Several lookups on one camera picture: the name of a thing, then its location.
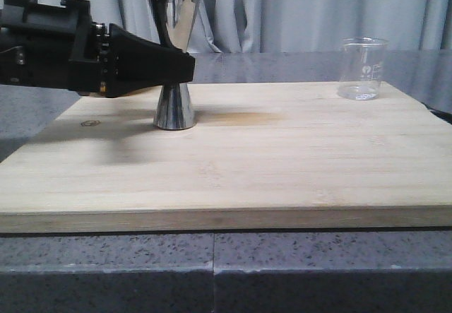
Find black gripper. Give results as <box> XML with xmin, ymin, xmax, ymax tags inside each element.
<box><xmin>1</xmin><ymin>0</ymin><xmax>195</xmax><ymax>98</ymax></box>

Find silver steel jigger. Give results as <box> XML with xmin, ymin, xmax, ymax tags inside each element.
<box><xmin>148</xmin><ymin>0</ymin><xmax>200</xmax><ymax>131</ymax></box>

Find clear glass beaker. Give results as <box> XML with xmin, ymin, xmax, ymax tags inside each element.
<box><xmin>337</xmin><ymin>37</ymin><xmax>388</xmax><ymax>101</ymax></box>

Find grey curtain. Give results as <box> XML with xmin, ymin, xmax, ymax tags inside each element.
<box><xmin>41</xmin><ymin>0</ymin><xmax>451</xmax><ymax>53</ymax></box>

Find light wooden cutting board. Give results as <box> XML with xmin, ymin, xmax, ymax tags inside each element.
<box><xmin>1</xmin><ymin>82</ymin><xmax>451</xmax><ymax>233</ymax></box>

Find black board handle strap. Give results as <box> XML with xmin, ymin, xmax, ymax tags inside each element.
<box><xmin>423</xmin><ymin>102</ymin><xmax>452</xmax><ymax>125</ymax></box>

